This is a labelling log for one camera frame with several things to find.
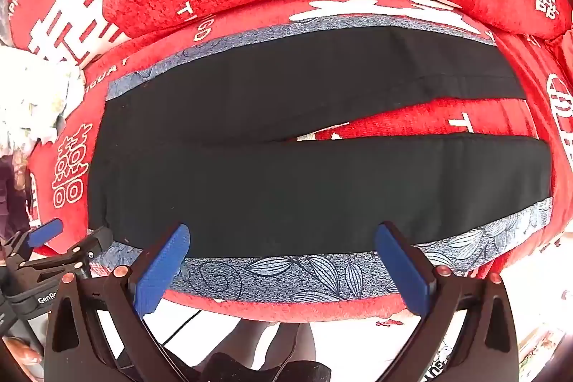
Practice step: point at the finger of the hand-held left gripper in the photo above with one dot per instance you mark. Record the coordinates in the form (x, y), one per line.
(85, 250)
(44, 232)

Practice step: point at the white floral cloth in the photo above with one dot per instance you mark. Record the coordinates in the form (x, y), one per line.
(31, 95)

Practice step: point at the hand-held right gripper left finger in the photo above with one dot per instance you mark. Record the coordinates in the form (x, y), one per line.
(163, 270)

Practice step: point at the person's left hand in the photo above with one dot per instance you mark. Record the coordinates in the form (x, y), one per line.
(20, 353)

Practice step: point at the dark cloth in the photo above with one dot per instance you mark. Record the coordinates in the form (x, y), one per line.
(11, 194)

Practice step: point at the person's dark clothed legs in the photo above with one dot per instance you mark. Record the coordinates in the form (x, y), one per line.
(277, 346)

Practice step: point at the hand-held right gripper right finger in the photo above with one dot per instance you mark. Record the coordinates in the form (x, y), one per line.
(403, 270)

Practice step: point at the black pants with floral trim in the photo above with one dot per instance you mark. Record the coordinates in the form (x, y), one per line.
(291, 185)

